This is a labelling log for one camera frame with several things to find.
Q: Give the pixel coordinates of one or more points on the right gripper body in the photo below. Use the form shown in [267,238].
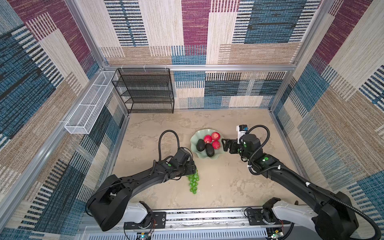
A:
[235,148]

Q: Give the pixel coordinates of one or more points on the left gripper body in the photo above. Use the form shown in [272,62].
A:
[188,168]

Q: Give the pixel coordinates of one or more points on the green fake grape bunch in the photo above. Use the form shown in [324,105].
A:
[193,182]

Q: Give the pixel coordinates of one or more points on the red fake apple front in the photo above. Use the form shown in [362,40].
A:
[216,145]

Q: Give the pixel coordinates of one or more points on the red fake apple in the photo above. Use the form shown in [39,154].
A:
[215,136]
[208,139]
[216,145]

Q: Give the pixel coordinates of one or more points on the dark fake avocado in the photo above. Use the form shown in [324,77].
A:
[210,151]
[201,145]

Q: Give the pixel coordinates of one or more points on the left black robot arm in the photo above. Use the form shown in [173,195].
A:
[109,203]

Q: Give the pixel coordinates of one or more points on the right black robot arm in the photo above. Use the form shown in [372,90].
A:
[330,215]

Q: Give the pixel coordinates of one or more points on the light green wavy fruit bowl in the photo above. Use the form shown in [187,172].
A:
[200,135]

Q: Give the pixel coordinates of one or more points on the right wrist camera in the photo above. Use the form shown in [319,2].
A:
[241,130]

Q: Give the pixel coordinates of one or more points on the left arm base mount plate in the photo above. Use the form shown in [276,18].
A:
[147,220]

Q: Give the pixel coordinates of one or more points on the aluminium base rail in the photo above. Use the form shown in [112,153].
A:
[190,224]

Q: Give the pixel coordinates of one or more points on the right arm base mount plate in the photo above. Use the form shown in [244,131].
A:
[260,217]

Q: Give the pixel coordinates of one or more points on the black wire mesh shelf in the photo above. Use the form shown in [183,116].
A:
[145,90]

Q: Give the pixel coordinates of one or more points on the white wire mesh basket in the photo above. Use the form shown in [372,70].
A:
[87,112]

